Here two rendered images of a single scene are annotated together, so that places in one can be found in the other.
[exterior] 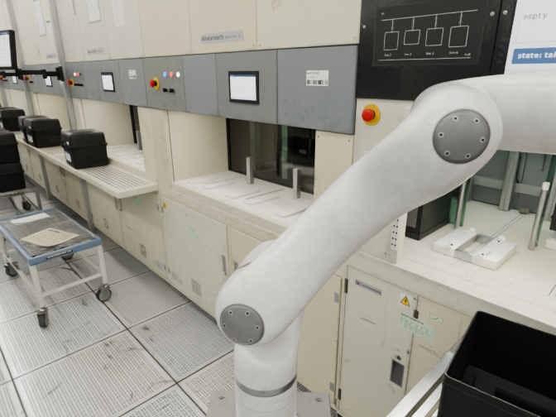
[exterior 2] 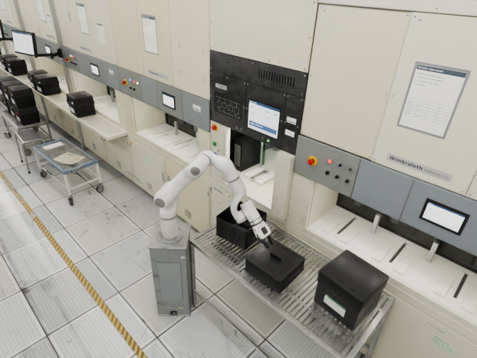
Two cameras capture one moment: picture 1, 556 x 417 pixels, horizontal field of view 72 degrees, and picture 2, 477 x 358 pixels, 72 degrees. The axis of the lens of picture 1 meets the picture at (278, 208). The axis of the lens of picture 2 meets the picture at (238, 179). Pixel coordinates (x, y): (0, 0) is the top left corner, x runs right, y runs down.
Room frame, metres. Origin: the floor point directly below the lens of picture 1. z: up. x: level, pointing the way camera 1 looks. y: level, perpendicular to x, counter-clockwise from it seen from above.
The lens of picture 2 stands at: (-1.32, -0.35, 2.42)
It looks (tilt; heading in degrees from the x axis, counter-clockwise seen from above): 31 degrees down; 356
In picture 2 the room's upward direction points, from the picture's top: 3 degrees clockwise
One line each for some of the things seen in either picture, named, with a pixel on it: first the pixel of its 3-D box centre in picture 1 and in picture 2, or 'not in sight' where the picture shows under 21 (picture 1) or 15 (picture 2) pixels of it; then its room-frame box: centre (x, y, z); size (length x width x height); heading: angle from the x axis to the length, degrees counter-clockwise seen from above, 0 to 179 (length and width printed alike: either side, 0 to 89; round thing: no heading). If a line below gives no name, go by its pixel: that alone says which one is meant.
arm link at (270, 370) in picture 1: (270, 308); (169, 199); (0.62, 0.02, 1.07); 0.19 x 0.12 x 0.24; 163
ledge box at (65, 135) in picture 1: (83, 147); (80, 104); (2.97, 1.50, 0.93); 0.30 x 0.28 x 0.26; 40
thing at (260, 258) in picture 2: not in sight; (275, 261); (0.24, -0.71, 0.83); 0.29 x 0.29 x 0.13; 45
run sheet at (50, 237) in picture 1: (50, 236); (69, 158); (2.33, 1.50, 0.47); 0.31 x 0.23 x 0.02; 65
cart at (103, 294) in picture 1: (53, 256); (69, 167); (2.48, 1.61, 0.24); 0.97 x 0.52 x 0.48; 46
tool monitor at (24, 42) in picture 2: (25, 57); (39, 45); (3.23, 1.96, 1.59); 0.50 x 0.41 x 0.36; 133
